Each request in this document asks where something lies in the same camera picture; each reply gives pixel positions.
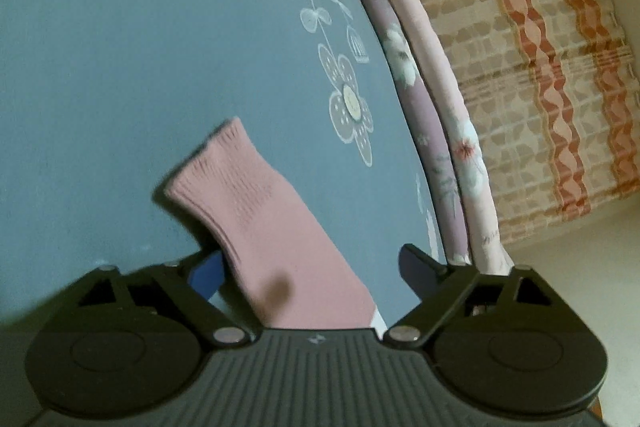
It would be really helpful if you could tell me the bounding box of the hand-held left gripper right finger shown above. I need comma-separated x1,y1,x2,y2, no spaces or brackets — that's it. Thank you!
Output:
381,244,554,351

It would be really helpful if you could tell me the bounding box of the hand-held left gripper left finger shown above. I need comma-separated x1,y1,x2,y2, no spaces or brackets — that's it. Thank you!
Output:
77,248,258,350

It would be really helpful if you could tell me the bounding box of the pink and white knit sweater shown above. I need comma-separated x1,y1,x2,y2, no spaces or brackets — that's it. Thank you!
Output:
163,117,390,332

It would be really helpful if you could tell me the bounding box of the cream pink floral quilt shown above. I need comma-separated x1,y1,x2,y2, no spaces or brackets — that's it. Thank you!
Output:
334,0,517,277

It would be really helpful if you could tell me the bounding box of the patterned beige orange curtain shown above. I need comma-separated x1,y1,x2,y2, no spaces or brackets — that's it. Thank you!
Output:
389,0,640,250

